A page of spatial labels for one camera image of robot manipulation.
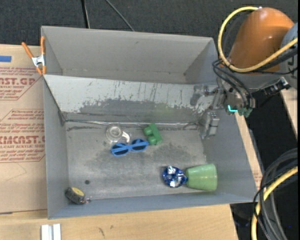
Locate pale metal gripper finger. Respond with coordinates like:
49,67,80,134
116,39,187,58
190,84,225,111
199,111,220,140

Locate green cup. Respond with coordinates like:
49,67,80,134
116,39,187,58
184,163,219,192

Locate green toy block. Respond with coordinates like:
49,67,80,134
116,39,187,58
142,123,164,146

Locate blue and silver foil packet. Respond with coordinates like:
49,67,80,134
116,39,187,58
162,165,188,189

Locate blue sunglasses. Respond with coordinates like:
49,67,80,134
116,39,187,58
110,138,150,158

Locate grey metal bin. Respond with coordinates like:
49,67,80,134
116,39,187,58
40,25,260,220

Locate clear glass cup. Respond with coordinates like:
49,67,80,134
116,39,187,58
105,124,131,144

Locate yellow and black wheel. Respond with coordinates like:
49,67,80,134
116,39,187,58
65,186,87,205

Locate brown cardboard board, red print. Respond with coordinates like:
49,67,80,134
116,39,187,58
0,43,49,215

